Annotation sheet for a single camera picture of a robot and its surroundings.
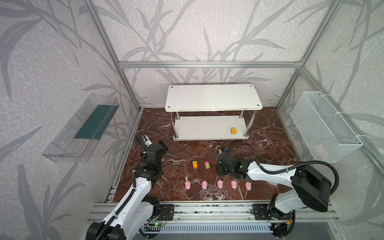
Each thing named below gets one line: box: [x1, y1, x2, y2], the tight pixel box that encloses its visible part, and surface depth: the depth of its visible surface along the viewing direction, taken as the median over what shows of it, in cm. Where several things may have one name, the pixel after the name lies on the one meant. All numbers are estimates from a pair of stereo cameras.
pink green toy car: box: [204, 161, 211, 170], surface depth 88 cm
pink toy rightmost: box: [245, 181, 252, 191], surface depth 82 cm
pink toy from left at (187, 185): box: [184, 180, 191, 190], surface depth 83 cm
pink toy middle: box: [217, 179, 224, 189], surface depth 84 cm
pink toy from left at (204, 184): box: [201, 180, 208, 190], surface depth 83 cm
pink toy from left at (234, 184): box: [231, 180, 238, 189], surface depth 83 cm
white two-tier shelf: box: [165, 84, 263, 141], surface depth 85 cm
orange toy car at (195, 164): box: [192, 160, 198, 169], surface depth 89 cm
